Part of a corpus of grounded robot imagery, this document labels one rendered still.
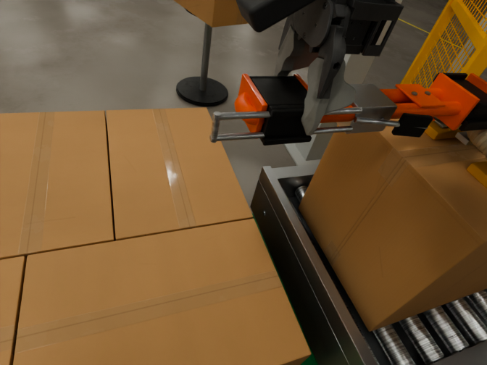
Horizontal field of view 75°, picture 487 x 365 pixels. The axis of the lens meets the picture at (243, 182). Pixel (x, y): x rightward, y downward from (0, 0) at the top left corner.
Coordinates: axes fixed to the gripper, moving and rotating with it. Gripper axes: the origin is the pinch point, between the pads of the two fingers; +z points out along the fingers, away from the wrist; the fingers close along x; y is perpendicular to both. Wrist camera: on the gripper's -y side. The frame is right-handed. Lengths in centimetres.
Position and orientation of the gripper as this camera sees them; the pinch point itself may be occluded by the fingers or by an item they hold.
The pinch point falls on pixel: (288, 106)
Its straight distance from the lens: 42.6
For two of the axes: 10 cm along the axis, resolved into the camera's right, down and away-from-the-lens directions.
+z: -1.8, 6.9, 7.0
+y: 9.4, -1.1, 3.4
